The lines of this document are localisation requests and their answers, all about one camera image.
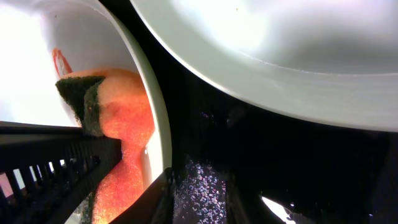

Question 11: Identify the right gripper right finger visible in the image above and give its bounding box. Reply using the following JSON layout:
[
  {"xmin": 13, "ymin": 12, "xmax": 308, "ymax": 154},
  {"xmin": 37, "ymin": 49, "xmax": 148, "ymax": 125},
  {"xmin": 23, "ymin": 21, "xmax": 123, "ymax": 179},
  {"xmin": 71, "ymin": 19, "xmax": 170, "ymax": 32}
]
[{"xmin": 369, "ymin": 158, "xmax": 397, "ymax": 224}]

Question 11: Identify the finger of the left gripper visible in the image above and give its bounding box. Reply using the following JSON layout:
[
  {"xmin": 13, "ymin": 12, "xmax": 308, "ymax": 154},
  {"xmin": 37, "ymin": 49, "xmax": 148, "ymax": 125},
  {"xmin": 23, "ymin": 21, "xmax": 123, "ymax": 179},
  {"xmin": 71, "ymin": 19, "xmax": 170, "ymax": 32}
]
[{"xmin": 1, "ymin": 121, "xmax": 122, "ymax": 223}]

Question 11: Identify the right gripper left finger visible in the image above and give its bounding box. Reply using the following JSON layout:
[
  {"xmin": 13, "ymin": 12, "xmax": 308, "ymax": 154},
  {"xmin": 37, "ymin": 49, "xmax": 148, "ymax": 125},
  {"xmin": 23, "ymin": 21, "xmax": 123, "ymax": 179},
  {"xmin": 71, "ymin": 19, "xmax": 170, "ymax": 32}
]
[{"xmin": 111, "ymin": 167, "xmax": 174, "ymax": 224}]

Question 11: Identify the green and yellow sponge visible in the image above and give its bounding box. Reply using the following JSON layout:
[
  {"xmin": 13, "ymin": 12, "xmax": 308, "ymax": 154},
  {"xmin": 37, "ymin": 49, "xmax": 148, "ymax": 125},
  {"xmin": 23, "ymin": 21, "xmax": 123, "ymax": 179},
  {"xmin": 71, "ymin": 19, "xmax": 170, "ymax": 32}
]
[{"xmin": 55, "ymin": 68, "xmax": 155, "ymax": 223}]

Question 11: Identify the light blue plate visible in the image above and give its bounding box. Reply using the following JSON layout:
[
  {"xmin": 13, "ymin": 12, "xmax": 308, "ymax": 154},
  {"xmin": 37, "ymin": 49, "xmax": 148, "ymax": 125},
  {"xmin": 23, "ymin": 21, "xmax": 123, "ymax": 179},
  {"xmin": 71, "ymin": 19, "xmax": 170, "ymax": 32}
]
[
  {"xmin": 0, "ymin": 0, "xmax": 173, "ymax": 224},
  {"xmin": 132, "ymin": 0, "xmax": 397, "ymax": 132}
]

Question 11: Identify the black round tray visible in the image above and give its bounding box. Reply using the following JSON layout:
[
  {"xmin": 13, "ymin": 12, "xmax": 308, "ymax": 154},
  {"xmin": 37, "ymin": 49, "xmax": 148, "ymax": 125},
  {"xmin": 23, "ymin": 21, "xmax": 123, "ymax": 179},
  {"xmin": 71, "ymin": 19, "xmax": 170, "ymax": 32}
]
[{"xmin": 104, "ymin": 1, "xmax": 397, "ymax": 223}]

